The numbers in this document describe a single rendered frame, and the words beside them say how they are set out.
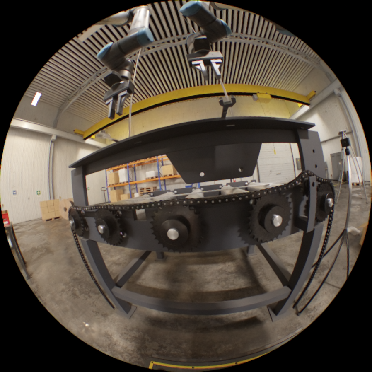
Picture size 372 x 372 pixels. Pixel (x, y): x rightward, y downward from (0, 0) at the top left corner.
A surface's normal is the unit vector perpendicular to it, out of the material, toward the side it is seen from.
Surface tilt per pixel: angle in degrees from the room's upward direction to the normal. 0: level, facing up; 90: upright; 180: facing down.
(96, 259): 90
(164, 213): 90
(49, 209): 90
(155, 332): 0
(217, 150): 90
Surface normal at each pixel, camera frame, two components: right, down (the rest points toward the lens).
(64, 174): 0.98, -0.11
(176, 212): -0.17, 0.04
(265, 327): -0.12, -0.99
